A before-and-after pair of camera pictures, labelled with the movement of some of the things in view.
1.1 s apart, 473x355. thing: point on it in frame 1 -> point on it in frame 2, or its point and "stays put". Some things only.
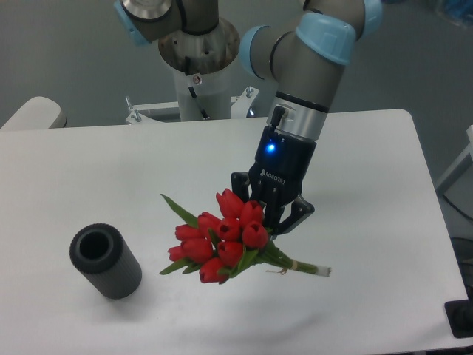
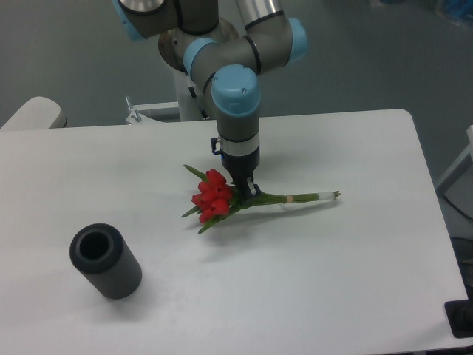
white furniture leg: x=460 y=168 stays put
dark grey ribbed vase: x=100 y=255 stays put
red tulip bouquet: x=216 y=248 -> x=213 y=200
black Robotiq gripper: x=281 y=163 -> x=241 y=168
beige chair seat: x=38 y=112 stays put
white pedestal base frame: x=240 y=106 stays put
